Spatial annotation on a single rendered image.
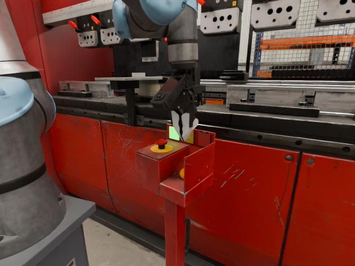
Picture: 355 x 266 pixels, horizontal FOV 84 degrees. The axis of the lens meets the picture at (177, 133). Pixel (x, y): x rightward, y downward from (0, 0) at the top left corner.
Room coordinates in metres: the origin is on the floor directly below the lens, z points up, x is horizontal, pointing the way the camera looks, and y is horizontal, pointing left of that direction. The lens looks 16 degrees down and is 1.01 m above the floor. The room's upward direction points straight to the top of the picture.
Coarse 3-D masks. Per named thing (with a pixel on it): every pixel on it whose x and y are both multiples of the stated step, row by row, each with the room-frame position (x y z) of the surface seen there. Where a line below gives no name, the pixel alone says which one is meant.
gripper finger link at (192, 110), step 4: (192, 104) 0.50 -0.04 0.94; (188, 108) 0.51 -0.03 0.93; (192, 108) 0.50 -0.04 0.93; (196, 108) 0.51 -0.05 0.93; (188, 112) 0.51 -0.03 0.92; (192, 112) 0.50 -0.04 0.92; (196, 112) 0.51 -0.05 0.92; (192, 116) 0.50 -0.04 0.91; (192, 120) 0.50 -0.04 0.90; (192, 124) 0.52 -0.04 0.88
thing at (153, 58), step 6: (144, 42) 1.10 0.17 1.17; (150, 42) 1.08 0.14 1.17; (156, 42) 1.07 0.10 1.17; (144, 48) 1.10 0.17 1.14; (150, 48) 1.08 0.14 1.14; (156, 48) 1.07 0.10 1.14; (144, 54) 1.10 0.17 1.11; (150, 54) 1.08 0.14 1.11; (156, 54) 1.06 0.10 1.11; (144, 60) 1.11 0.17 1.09; (150, 60) 1.09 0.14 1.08; (156, 60) 1.07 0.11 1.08
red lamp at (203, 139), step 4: (200, 132) 0.61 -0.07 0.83; (200, 136) 0.61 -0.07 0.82; (204, 136) 0.60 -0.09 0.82; (208, 136) 0.59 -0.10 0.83; (200, 140) 0.61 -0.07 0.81; (204, 140) 0.60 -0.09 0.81; (208, 140) 0.59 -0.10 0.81; (200, 144) 0.61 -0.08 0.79; (204, 144) 0.60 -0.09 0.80; (208, 144) 0.59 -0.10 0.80
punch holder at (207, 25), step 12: (204, 0) 0.90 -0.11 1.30; (216, 0) 0.88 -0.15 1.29; (228, 0) 0.85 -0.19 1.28; (240, 0) 0.86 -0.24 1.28; (204, 12) 0.90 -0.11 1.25; (216, 12) 0.87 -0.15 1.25; (228, 12) 0.85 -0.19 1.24; (240, 12) 0.89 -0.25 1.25; (204, 24) 0.90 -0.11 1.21; (216, 24) 0.87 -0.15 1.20; (228, 24) 0.85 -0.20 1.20; (240, 24) 0.90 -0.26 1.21
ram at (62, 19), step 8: (40, 0) 1.48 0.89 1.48; (48, 0) 1.44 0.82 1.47; (56, 0) 1.40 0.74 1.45; (64, 0) 1.35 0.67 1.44; (72, 0) 1.32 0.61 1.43; (80, 0) 1.28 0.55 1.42; (88, 0) 1.25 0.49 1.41; (48, 8) 1.45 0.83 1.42; (56, 8) 1.40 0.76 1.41; (88, 8) 1.25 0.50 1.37; (96, 8) 1.22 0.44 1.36; (104, 8) 1.19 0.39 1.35; (56, 16) 1.41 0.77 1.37; (64, 16) 1.37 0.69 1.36; (72, 16) 1.33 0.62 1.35; (48, 24) 1.49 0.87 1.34; (56, 24) 1.49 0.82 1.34; (64, 24) 1.49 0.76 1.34
